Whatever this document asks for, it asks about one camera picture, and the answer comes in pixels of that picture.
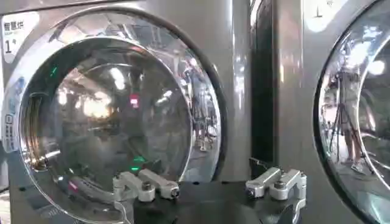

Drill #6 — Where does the blue and white instruction sticker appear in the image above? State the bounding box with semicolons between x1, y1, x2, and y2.
1;76;26;153

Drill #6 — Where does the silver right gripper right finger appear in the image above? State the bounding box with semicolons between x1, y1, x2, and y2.
245;166;308;201

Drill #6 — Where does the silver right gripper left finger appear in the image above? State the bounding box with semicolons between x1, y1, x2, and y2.
112;168;181;203

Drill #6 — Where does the grey dryer with number sticker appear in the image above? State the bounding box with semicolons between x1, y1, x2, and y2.
0;0;252;224

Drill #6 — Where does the white label sticker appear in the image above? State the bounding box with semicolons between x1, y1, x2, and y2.
303;0;349;33

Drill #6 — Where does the white number sticker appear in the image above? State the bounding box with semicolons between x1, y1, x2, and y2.
1;11;41;64

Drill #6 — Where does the round glass dryer door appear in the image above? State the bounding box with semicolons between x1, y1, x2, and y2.
313;0;390;224
1;7;229;224

